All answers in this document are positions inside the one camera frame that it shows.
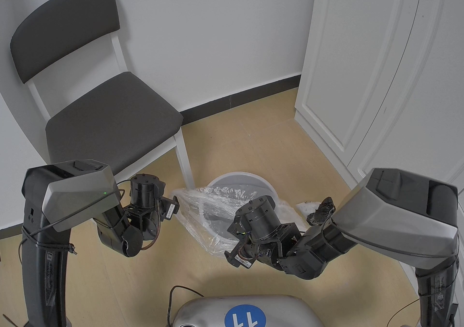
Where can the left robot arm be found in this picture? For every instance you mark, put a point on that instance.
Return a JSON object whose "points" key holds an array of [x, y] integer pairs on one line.
{"points": [[72, 187]]}

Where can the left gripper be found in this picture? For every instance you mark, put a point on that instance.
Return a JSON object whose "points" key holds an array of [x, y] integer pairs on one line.
{"points": [[169, 209]]}

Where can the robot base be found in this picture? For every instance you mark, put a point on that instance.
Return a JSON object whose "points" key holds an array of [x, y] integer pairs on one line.
{"points": [[246, 311]]}

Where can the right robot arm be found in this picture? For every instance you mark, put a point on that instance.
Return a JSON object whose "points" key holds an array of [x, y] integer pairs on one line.
{"points": [[398, 209]]}

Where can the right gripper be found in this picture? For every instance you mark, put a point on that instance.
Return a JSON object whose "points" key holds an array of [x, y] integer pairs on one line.
{"points": [[250, 255]]}

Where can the clear plastic bag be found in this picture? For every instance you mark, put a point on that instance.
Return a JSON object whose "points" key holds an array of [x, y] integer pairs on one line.
{"points": [[195, 209]]}

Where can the white chair with grey seat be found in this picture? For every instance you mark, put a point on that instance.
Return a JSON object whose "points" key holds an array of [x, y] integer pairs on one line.
{"points": [[108, 115]]}

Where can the white wardrobe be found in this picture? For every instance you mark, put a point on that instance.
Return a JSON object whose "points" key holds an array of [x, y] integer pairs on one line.
{"points": [[362, 64]]}

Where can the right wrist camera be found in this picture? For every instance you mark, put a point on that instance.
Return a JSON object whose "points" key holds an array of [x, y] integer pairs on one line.
{"points": [[236, 223]]}

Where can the black plastic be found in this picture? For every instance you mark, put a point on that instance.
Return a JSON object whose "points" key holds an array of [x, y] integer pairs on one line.
{"points": [[321, 213]]}

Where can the white trash bin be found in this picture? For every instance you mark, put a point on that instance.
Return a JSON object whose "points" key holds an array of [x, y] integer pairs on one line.
{"points": [[239, 182]]}

